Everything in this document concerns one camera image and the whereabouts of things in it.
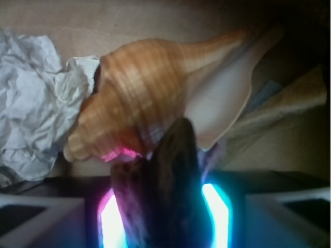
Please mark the brown wood chip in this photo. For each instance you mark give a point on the brown wood chip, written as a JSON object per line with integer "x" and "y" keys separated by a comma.
{"x": 160, "y": 198}

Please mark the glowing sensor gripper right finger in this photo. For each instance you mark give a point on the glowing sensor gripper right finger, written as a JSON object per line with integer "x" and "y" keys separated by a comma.
{"x": 268, "y": 209}

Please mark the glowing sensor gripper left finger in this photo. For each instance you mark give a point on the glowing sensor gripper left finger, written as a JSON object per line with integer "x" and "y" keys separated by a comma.
{"x": 61, "y": 212}

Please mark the orange conch seashell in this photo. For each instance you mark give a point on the orange conch seashell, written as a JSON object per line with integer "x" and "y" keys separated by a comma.
{"x": 142, "y": 87}

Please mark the crumpled white paper ball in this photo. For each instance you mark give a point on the crumpled white paper ball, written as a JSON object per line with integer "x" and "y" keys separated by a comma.
{"x": 40, "y": 100}

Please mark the brown paper bag tray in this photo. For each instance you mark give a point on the brown paper bag tray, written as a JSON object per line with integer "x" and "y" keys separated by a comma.
{"x": 296, "y": 141}

